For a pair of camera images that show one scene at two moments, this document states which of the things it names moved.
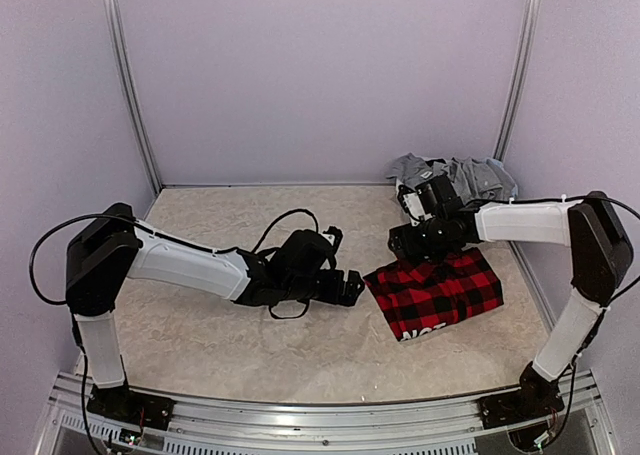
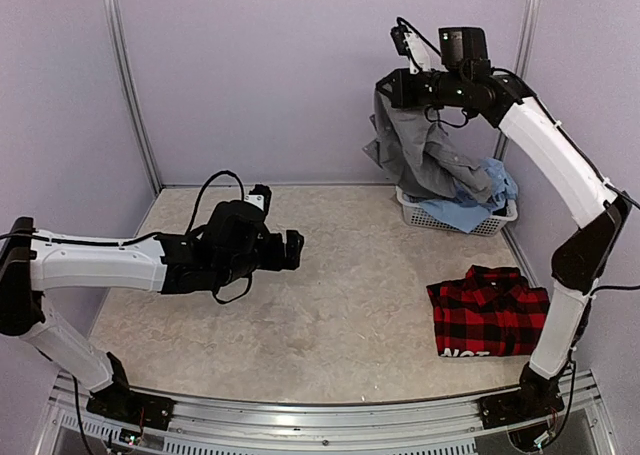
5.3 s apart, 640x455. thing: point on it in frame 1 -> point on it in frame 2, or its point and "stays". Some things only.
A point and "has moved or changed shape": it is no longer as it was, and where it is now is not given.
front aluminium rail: x=580 y=425 stays
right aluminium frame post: x=522 y=68 stays
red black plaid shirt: x=419 y=296 -> x=491 y=312
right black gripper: x=411 y=247 -> x=405 y=98
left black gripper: x=351 y=294 -> x=276 y=261
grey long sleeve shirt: x=475 y=178 has moved or changed shape
